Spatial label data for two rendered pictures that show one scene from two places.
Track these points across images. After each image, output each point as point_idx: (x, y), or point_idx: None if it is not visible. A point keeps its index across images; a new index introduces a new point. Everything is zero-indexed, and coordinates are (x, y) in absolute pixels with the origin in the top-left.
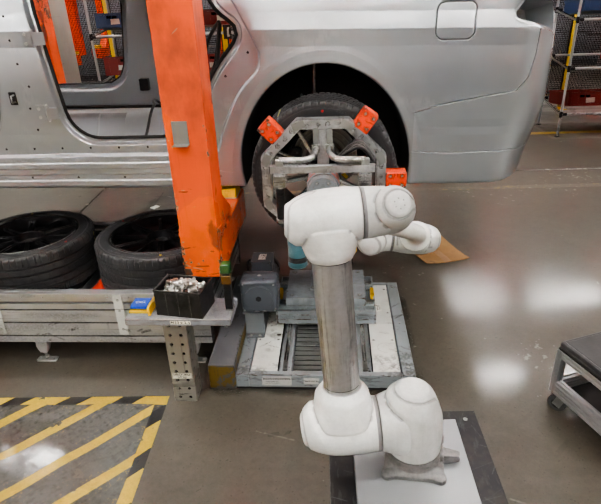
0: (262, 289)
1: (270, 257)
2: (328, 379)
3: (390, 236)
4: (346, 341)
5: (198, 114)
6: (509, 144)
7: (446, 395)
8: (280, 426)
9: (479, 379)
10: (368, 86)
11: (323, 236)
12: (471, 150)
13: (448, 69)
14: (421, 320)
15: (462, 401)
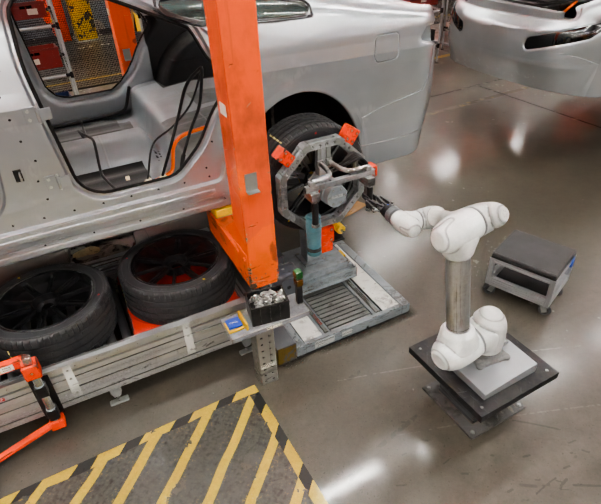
0: (292, 279)
1: (278, 252)
2: (458, 325)
3: (421, 221)
4: (469, 300)
5: (265, 164)
6: (418, 126)
7: (428, 308)
8: (350, 370)
9: (437, 290)
10: (309, 97)
11: (468, 244)
12: (397, 135)
13: (383, 82)
14: (373, 262)
15: (439, 308)
